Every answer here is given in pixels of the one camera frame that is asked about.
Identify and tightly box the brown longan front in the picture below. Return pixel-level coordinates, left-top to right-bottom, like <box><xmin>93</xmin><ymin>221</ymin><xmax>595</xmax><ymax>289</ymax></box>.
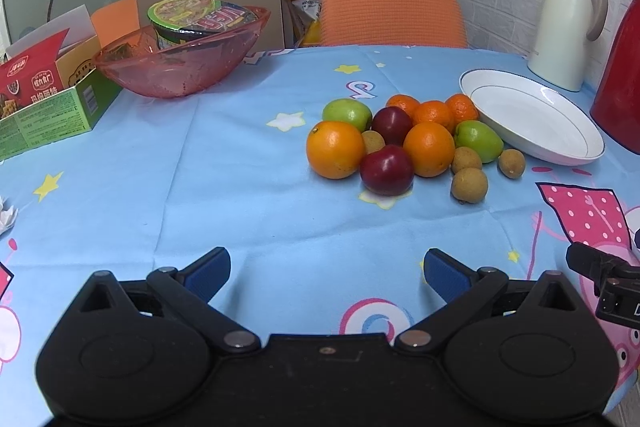
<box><xmin>450</xmin><ymin>168</ymin><xmax>488</xmax><ymax>204</ymax></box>

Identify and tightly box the brown longan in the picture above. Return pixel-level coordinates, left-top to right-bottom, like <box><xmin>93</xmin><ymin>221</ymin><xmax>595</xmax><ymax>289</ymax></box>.
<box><xmin>451</xmin><ymin>146</ymin><xmax>483</xmax><ymax>174</ymax></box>
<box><xmin>450</xmin><ymin>168</ymin><xmax>488</xmax><ymax>204</ymax></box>
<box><xmin>498</xmin><ymin>148</ymin><xmax>526</xmax><ymax>180</ymax></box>

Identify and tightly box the dark red plum front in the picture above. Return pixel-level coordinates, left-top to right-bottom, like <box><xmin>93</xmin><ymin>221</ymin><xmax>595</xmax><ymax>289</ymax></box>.
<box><xmin>360</xmin><ymin>145</ymin><xmax>414</xmax><ymax>196</ymax></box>

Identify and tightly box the dark red plum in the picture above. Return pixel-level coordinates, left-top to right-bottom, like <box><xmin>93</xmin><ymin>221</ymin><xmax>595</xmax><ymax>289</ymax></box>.
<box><xmin>360</xmin><ymin>145</ymin><xmax>414</xmax><ymax>196</ymax></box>
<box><xmin>371</xmin><ymin>106</ymin><xmax>413</xmax><ymax>146</ymax></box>

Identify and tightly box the large orange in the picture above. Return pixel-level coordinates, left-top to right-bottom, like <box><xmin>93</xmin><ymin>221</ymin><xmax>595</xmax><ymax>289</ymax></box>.
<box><xmin>306</xmin><ymin>121</ymin><xmax>366</xmax><ymax>180</ymax></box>
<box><xmin>404</xmin><ymin>122</ymin><xmax>456</xmax><ymax>178</ymax></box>

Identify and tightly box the green apple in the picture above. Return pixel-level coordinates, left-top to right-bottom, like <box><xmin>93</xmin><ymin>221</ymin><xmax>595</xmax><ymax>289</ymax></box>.
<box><xmin>454</xmin><ymin>120</ymin><xmax>504</xmax><ymax>164</ymax></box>
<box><xmin>322</xmin><ymin>98</ymin><xmax>372</xmax><ymax>132</ymax></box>

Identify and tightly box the brown longan hidden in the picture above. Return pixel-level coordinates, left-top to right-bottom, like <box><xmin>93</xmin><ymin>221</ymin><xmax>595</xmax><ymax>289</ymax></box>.
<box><xmin>362</xmin><ymin>130</ymin><xmax>386</xmax><ymax>155</ymax></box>

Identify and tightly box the dark red plum back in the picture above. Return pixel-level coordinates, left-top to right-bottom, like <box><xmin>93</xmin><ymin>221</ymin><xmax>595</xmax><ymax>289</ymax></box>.
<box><xmin>371</xmin><ymin>106</ymin><xmax>413</xmax><ymax>146</ymax></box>

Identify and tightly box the mandarin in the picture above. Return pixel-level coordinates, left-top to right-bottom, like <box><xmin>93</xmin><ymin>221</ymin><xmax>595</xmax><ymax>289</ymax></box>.
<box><xmin>385</xmin><ymin>93</ymin><xmax>420</xmax><ymax>117</ymax></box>
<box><xmin>412</xmin><ymin>101</ymin><xmax>456</xmax><ymax>133</ymax></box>
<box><xmin>445</xmin><ymin>93</ymin><xmax>480</xmax><ymax>126</ymax></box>

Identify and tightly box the red thermos jug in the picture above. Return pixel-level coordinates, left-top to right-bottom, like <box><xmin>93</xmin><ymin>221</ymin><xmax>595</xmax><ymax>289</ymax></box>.
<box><xmin>590</xmin><ymin>0</ymin><xmax>640</xmax><ymax>154</ymax></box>

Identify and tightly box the blue cartoon tablecloth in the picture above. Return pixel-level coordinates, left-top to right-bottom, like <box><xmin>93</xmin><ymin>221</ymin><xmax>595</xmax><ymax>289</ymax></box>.
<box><xmin>1</xmin><ymin>46</ymin><xmax>639</xmax><ymax>426</ymax></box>

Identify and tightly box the white ceramic plate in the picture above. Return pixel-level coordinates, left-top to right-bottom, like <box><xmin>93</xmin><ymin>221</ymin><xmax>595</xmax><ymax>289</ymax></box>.
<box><xmin>459</xmin><ymin>68</ymin><xmax>605</xmax><ymax>167</ymax></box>

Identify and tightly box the white paper napkin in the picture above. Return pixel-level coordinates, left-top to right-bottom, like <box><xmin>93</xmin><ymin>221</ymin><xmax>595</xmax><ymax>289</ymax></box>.
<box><xmin>0</xmin><ymin>197</ymin><xmax>18</xmax><ymax>235</ymax></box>

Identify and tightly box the green cardboard box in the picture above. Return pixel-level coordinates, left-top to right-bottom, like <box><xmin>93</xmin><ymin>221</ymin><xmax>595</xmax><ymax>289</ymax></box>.
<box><xmin>1</xmin><ymin>69</ymin><xmax>122</xmax><ymax>160</ymax></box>

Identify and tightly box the pink plastic bowl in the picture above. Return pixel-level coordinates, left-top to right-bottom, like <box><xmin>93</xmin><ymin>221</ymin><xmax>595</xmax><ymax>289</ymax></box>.
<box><xmin>94</xmin><ymin>6</ymin><xmax>270</xmax><ymax>98</ymax></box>

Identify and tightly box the red snack box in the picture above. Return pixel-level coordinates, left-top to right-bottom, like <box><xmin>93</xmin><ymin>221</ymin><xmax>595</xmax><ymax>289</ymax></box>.
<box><xmin>0</xmin><ymin>29</ymin><xmax>68</xmax><ymax>118</ymax></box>

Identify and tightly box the instant noodle cup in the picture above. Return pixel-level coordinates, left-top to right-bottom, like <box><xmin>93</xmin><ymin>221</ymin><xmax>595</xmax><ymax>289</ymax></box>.
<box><xmin>146</xmin><ymin>0</ymin><xmax>257</xmax><ymax>49</ymax></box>

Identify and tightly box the white thermos jug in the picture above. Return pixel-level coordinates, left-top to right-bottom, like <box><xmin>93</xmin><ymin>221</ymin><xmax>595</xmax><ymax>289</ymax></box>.
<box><xmin>527</xmin><ymin>0</ymin><xmax>608</xmax><ymax>92</ymax></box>

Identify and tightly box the orange chair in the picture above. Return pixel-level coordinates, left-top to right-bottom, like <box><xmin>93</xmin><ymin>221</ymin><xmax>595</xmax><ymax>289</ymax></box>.
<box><xmin>91</xmin><ymin>0</ymin><xmax>140</xmax><ymax>48</ymax></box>
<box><xmin>320</xmin><ymin>0</ymin><xmax>468</xmax><ymax>49</ymax></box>

